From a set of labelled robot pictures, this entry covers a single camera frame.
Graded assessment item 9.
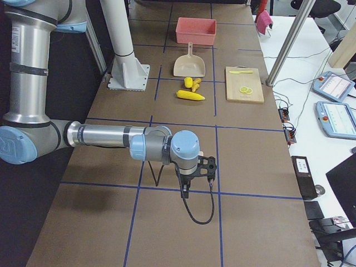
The black box with label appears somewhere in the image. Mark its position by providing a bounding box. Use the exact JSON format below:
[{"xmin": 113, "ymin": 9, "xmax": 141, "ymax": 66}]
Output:
[{"xmin": 291, "ymin": 156, "xmax": 318, "ymax": 200}]

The upper teach pendant tablet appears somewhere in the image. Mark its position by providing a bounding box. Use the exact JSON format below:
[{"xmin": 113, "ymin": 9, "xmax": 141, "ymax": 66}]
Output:
[{"xmin": 312, "ymin": 71, "xmax": 355, "ymax": 103}]

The yellow toy corn cob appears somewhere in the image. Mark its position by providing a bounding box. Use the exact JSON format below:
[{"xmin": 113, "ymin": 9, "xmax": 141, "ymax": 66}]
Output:
[{"xmin": 176, "ymin": 90, "xmax": 205, "ymax": 101}]

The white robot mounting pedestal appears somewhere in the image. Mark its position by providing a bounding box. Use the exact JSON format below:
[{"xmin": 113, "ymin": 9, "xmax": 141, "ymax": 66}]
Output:
[{"xmin": 100, "ymin": 0, "xmax": 150, "ymax": 91}]

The black monitor corner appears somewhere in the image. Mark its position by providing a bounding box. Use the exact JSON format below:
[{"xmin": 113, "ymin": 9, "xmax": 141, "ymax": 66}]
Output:
[{"xmin": 326, "ymin": 154, "xmax": 356, "ymax": 227}]

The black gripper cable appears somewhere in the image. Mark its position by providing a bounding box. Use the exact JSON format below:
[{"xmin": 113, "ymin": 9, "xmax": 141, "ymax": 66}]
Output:
[{"xmin": 174, "ymin": 164, "xmax": 216, "ymax": 225}]

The lower teach pendant tablet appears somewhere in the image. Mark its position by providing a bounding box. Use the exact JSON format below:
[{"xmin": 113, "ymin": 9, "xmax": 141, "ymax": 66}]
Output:
[{"xmin": 315, "ymin": 101, "xmax": 355, "ymax": 140}]

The tan toy ginger root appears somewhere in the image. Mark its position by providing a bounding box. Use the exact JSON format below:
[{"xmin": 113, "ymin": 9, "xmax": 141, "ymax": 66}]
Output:
[{"xmin": 191, "ymin": 78, "xmax": 201, "ymax": 92}]

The teach pendant tablet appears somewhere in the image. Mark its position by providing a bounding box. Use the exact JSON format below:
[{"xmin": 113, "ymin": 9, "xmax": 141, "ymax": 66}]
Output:
[
  {"xmin": 312, "ymin": 71, "xmax": 355, "ymax": 103},
  {"xmin": 315, "ymin": 101, "xmax": 355, "ymax": 140}
]

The pink cloth on stand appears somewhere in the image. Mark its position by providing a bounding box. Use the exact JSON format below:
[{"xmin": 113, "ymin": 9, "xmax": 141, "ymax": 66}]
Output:
[{"xmin": 255, "ymin": 10, "xmax": 273, "ymax": 35}]

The pink plastic bin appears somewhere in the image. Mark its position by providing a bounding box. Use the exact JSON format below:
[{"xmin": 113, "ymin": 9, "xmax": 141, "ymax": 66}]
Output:
[{"xmin": 175, "ymin": 17, "xmax": 217, "ymax": 46}]

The orange connector block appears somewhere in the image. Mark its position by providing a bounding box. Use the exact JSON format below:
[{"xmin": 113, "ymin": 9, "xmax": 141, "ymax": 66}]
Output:
[
  {"xmin": 278, "ymin": 107, "xmax": 290, "ymax": 122},
  {"xmin": 283, "ymin": 123, "xmax": 296, "ymax": 145}
]

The aluminium frame post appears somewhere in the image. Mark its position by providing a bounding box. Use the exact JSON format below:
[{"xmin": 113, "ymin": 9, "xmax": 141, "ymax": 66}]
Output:
[{"xmin": 266, "ymin": 0, "xmax": 316, "ymax": 87}]

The yellow plastic knife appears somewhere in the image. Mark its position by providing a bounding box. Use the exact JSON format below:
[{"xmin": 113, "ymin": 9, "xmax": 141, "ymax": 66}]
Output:
[{"xmin": 229, "ymin": 70, "xmax": 253, "ymax": 74}]

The beige plastic dustpan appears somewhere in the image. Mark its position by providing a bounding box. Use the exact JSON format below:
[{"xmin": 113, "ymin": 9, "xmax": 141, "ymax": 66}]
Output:
[{"xmin": 173, "ymin": 42, "xmax": 206, "ymax": 77}]

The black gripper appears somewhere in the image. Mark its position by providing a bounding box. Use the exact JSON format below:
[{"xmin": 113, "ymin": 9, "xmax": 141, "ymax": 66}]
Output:
[{"xmin": 179, "ymin": 156, "xmax": 216, "ymax": 198}]

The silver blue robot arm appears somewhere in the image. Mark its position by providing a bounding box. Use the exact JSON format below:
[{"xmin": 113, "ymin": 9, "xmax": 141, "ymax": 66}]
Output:
[{"xmin": 1, "ymin": 1, "xmax": 216, "ymax": 199}]

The lemon slice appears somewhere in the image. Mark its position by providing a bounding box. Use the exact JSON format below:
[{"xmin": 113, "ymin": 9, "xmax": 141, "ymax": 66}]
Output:
[
  {"xmin": 245, "ymin": 87, "xmax": 253, "ymax": 95},
  {"xmin": 239, "ymin": 86, "xmax": 250, "ymax": 93}
]

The upper orange connector block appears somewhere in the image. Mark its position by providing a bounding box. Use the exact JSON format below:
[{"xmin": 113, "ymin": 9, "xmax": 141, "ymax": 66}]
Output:
[{"xmin": 278, "ymin": 107, "xmax": 290, "ymax": 122}]

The yellow toy potato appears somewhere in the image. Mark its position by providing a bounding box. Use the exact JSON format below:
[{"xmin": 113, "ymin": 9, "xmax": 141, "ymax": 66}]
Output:
[{"xmin": 184, "ymin": 77, "xmax": 193, "ymax": 88}]

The wooden cutting board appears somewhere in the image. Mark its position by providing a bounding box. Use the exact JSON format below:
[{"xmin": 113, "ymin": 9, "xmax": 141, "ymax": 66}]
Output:
[{"xmin": 225, "ymin": 67, "xmax": 264, "ymax": 103}]

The lower orange connector block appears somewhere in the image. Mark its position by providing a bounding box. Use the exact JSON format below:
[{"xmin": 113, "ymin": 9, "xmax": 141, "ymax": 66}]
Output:
[{"xmin": 283, "ymin": 123, "xmax": 296, "ymax": 145}]

